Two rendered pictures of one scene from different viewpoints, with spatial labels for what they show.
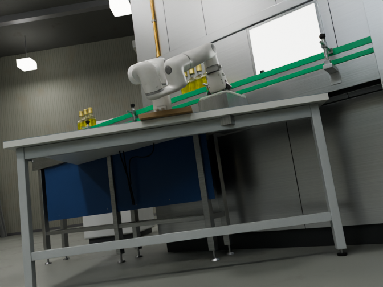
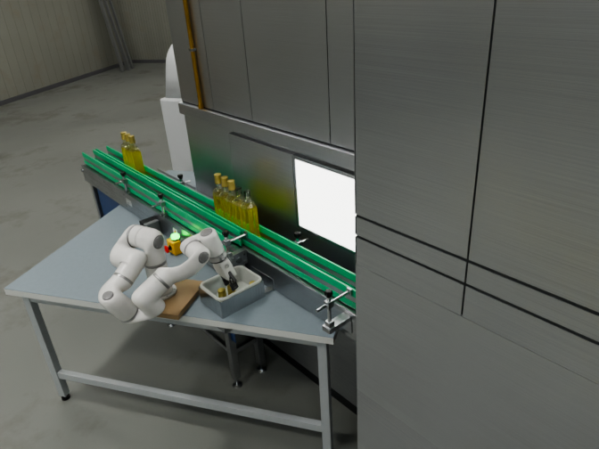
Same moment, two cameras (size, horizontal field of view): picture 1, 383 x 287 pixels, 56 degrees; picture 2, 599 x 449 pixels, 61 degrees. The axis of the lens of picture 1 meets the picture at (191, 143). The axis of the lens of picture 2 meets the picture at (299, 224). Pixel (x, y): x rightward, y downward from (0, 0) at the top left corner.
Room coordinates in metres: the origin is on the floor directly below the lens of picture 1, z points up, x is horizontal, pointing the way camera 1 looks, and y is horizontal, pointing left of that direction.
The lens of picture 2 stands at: (0.18, -0.98, 2.02)
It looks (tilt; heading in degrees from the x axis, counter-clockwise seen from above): 27 degrees down; 16
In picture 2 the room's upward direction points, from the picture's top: 4 degrees counter-clockwise
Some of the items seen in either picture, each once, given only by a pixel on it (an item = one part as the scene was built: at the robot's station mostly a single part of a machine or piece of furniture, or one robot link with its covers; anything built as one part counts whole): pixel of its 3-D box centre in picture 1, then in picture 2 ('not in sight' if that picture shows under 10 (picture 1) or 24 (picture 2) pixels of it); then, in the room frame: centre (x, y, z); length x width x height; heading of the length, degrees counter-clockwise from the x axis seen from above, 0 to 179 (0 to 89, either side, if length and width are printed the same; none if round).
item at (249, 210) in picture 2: not in sight; (250, 222); (2.10, -0.21, 0.99); 0.06 x 0.06 x 0.21; 56
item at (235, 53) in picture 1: (248, 56); (294, 190); (2.11, -0.42, 1.15); 0.90 x 0.03 x 0.34; 55
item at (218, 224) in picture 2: not in sight; (152, 188); (2.55, 0.55, 0.93); 1.75 x 0.01 x 0.08; 55
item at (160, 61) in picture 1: (156, 73); (150, 245); (1.80, 0.13, 1.01); 0.13 x 0.10 x 0.16; 73
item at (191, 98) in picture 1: (105, 127); (140, 191); (2.49, 0.59, 0.93); 1.75 x 0.01 x 0.08; 55
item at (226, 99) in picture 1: (227, 107); (237, 289); (1.86, -0.21, 0.79); 0.27 x 0.17 x 0.08; 145
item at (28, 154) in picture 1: (174, 199); (176, 366); (1.78, 0.12, 0.36); 1.51 x 0.09 x 0.71; 87
